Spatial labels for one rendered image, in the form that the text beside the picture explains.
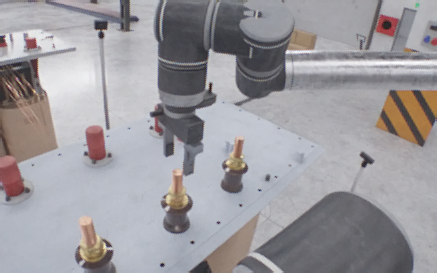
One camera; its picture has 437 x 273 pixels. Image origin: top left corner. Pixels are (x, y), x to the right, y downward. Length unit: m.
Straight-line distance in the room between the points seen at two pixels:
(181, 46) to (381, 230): 0.45
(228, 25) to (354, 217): 0.38
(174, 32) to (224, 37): 0.10
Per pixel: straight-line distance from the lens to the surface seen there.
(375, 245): 0.33
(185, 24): 0.56
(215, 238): 0.88
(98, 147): 1.12
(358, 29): 13.95
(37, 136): 2.39
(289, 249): 0.31
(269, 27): 0.53
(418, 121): 5.52
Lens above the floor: 2.05
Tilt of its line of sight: 31 degrees down
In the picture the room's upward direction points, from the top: 7 degrees clockwise
